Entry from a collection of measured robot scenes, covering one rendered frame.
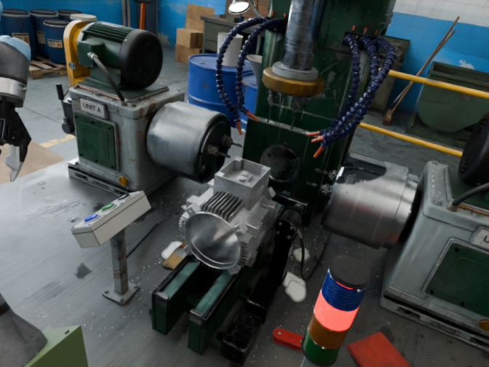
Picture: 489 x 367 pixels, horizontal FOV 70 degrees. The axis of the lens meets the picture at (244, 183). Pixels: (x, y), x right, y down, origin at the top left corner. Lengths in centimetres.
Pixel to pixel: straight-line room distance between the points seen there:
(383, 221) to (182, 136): 63
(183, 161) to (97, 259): 38
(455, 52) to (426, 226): 524
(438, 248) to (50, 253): 105
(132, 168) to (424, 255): 93
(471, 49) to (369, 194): 523
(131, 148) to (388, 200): 81
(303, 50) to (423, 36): 515
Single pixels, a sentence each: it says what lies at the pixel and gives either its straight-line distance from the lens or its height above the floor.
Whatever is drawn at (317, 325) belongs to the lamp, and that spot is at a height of 111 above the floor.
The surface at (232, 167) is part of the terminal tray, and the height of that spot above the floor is 113.
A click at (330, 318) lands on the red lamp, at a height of 114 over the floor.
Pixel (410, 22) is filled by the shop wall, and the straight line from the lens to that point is 611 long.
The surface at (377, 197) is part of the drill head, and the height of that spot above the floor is 111.
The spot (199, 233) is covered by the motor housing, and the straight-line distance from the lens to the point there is 92.
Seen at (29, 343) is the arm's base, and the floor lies 100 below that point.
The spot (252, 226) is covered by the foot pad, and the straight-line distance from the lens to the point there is 80.
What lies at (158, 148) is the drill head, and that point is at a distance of 116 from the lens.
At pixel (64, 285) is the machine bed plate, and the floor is 80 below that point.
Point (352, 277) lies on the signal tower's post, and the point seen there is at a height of 122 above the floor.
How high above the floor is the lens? 156
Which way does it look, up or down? 31 degrees down
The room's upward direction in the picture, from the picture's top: 9 degrees clockwise
